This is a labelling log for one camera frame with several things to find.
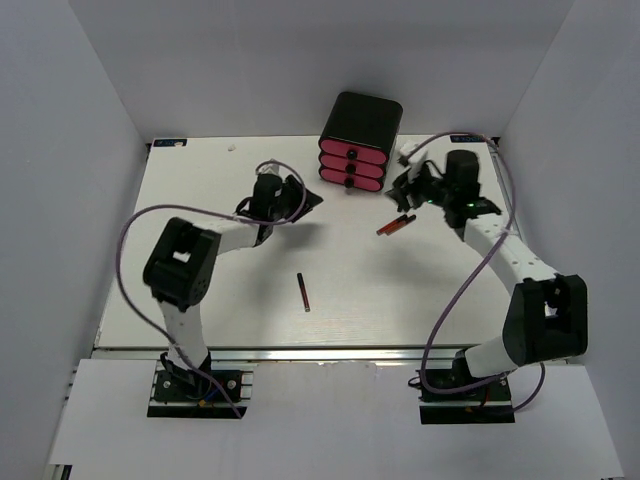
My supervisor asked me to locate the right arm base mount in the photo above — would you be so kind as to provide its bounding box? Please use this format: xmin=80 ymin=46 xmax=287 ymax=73
xmin=407 ymin=369 xmax=515 ymax=426

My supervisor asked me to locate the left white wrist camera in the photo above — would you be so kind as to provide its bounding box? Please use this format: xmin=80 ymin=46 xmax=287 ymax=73
xmin=255 ymin=159 xmax=280 ymax=177

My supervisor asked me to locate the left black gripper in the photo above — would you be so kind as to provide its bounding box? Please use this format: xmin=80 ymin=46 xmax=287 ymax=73
xmin=269 ymin=174 xmax=323 ymax=224

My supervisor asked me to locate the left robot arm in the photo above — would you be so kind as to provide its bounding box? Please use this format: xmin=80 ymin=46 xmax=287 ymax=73
xmin=143 ymin=172 xmax=323 ymax=399

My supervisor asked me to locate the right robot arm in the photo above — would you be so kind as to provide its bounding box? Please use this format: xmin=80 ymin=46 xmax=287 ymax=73
xmin=387 ymin=150 xmax=588 ymax=399

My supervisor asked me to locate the dark red lip gloss tube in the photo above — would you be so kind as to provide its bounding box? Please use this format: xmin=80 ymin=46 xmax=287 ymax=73
xmin=296 ymin=272 xmax=311 ymax=313

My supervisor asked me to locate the right blue table sticker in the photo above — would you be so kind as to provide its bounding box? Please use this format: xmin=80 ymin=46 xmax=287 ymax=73
xmin=449 ymin=134 xmax=485 ymax=144

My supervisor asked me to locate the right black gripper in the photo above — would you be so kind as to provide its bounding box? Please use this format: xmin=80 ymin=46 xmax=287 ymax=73
xmin=385 ymin=161 xmax=453 ymax=212

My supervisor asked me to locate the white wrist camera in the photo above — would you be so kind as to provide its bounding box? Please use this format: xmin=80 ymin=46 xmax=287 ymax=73
xmin=398 ymin=141 xmax=429 ymax=183
xmin=255 ymin=159 xmax=280 ymax=177

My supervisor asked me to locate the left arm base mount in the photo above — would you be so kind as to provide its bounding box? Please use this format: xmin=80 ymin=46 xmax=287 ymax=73
xmin=147 ymin=361 xmax=254 ymax=420

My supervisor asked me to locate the left blue table sticker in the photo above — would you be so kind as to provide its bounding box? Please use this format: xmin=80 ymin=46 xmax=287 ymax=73
xmin=152 ymin=138 xmax=187 ymax=148

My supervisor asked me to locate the orange lip gloss tube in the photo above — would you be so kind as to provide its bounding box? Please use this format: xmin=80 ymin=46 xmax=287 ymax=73
xmin=386 ymin=215 xmax=416 ymax=236

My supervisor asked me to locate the black drawer cabinet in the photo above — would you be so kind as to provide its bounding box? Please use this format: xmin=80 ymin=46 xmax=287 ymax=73
xmin=318 ymin=91 xmax=403 ymax=162

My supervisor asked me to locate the blue table sticker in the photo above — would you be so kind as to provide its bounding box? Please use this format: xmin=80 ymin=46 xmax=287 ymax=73
xmin=152 ymin=138 xmax=187 ymax=148
xmin=449 ymin=134 xmax=485 ymax=144

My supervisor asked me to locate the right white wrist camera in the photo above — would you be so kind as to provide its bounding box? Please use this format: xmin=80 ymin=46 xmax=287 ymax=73
xmin=398 ymin=141 xmax=429 ymax=183

